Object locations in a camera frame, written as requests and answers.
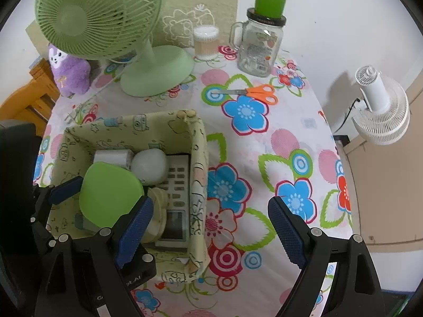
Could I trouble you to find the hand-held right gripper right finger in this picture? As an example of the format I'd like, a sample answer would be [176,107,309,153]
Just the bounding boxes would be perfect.
[268,196,385,317]

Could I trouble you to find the orange handled scissors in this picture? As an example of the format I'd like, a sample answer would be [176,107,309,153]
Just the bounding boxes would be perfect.
[216,84,277,105]

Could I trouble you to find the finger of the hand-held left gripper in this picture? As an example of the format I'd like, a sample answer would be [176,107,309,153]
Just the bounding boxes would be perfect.
[31,176,84,249]

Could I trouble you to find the white fan power cord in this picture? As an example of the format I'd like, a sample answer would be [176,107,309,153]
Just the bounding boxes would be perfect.
[66,69,133,124]

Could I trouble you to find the glass jar mug green lid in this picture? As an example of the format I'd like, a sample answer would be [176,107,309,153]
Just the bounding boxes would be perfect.
[230,0,287,77]

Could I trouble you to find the patterned fabric storage box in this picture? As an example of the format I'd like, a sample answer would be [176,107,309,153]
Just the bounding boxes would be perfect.
[46,109,210,283]

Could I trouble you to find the purple plush toy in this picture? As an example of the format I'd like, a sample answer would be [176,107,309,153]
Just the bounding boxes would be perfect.
[48,44,91,97]

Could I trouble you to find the white round plastic case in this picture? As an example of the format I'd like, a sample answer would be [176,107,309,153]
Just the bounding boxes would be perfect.
[130,150,167,185]

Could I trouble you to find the floral tablecloth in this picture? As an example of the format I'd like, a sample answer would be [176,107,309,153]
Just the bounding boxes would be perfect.
[33,44,354,317]

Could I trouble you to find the wooden chair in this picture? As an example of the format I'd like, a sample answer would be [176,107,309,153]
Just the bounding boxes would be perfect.
[0,58,62,121]

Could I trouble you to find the beige bear-shaped wooden coaster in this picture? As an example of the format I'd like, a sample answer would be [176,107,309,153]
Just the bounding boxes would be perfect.
[145,188,170,243]

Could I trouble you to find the green patterned wall mat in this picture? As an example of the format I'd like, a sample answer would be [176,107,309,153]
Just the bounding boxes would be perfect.
[26,0,240,60]

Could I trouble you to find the white charger block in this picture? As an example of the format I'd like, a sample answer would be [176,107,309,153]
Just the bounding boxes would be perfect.
[93,150,134,169]

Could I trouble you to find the cotton swab container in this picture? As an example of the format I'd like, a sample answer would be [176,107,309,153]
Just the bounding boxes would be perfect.
[193,25,219,60]

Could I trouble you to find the black fan power cord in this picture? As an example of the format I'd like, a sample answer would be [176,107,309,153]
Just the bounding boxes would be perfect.
[332,97,362,146]

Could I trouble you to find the white floor fan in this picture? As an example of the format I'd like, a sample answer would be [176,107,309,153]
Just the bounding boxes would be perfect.
[352,66,410,145]

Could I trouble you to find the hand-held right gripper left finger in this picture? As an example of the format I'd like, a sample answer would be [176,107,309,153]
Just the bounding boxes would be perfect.
[35,196,154,317]

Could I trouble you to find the green oval case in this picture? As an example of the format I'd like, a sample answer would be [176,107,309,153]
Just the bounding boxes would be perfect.
[79,162,145,229]

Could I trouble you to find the green desk fan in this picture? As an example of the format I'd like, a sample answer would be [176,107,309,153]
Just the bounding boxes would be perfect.
[35,0,195,98]

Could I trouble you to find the white remote control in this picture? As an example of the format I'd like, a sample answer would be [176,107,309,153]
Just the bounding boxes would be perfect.
[155,153,191,248]

